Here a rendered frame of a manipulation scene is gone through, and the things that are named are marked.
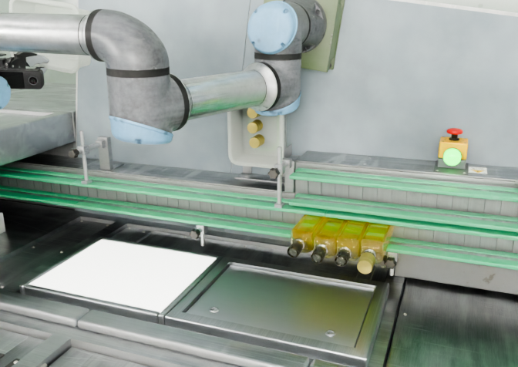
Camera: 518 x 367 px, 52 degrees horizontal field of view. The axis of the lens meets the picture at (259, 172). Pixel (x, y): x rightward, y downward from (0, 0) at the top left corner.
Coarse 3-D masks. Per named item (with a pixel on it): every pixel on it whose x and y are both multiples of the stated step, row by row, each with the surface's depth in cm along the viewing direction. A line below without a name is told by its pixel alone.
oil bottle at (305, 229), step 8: (304, 216) 142; (312, 216) 142; (296, 224) 137; (304, 224) 136; (312, 224) 136; (320, 224) 139; (296, 232) 132; (304, 232) 132; (312, 232) 132; (304, 240) 131; (312, 240) 133; (304, 248) 131; (312, 248) 133
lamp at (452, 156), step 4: (452, 148) 137; (444, 152) 138; (448, 152) 136; (452, 152) 136; (456, 152) 136; (460, 152) 137; (444, 156) 137; (448, 156) 136; (452, 156) 136; (456, 156) 136; (460, 156) 136; (444, 160) 138; (448, 160) 137; (452, 160) 136; (456, 160) 136; (448, 164) 137; (452, 164) 137; (456, 164) 137
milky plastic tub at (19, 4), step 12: (12, 0) 139; (24, 0) 137; (36, 0) 136; (48, 0) 135; (12, 12) 140; (24, 12) 143; (36, 12) 146; (48, 12) 144; (60, 12) 143; (72, 12) 142; (84, 12) 137; (60, 60) 145; (72, 60) 145; (84, 60) 140; (72, 72) 138
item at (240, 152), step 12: (228, 120) 157; (240, 120) 163; (252, 120) 162; (264, 120) 161; (276, 120) 159; (228, 132) 158; (240, 132) 163; (264, 132) 162; (276, 132) 160; (228, 144) 159; (240, 144) 164; (264, 144) 163; (276, 144) 161; (240, 156) 164; (252, 156) 164; (264, 156) 163; (276, 156) 162
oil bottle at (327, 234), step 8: (328, 224) 138; (336, 224) 138; (344, 224) 139; (320, 232) 133; (328, 232) 133; (336, 232) 133; (320, 240) 130; (328, 240) 129; (328, 248) 129; (328, 256) 130
